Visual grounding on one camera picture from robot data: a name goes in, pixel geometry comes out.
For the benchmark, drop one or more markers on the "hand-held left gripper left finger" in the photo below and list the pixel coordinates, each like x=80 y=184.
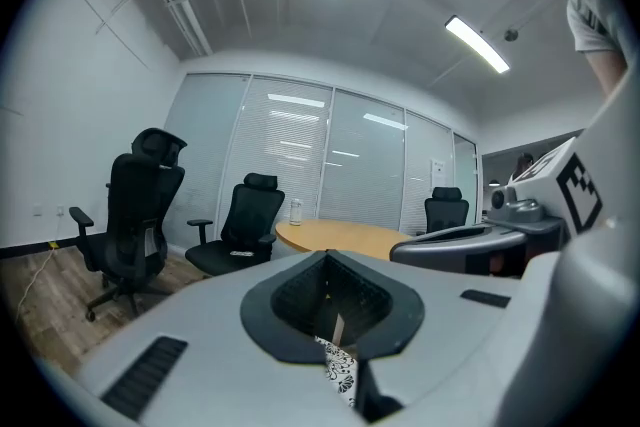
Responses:
x=280 y=320

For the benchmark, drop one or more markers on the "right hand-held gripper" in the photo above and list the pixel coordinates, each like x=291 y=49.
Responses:
x=615 y=155

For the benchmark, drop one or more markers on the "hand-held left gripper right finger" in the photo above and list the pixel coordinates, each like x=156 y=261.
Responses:
x=380 y=315

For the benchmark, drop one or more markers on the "black white floral cushion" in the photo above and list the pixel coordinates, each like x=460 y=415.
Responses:
x=342 y=372

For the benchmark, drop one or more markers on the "black mesh office chair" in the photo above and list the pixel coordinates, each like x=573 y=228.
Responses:
x=250 y=220
x=447 y=212

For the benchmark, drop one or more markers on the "tall black office chair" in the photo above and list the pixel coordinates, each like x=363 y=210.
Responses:
x=135 y=215

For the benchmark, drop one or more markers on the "round wooden table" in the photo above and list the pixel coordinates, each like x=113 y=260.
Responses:
x=340 y=237

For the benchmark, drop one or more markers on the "clear glass jar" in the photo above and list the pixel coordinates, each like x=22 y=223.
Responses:
x=296 y=212

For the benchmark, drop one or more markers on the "person's white t-shirt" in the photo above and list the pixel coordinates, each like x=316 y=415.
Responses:
x=592 y=10

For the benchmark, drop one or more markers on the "white paper notice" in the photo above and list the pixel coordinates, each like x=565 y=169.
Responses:
x=438 y=172

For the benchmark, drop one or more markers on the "round ceiling fixture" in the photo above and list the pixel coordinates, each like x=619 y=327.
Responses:
x=511 y=35

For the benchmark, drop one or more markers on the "glass partition with blinds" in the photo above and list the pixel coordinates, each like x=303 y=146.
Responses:
x=350 y=155

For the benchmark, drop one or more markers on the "long ceiling light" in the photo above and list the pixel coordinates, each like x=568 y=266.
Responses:
x=477 y=44

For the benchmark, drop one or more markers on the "white wall socket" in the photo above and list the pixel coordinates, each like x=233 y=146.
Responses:
x=60 y=210

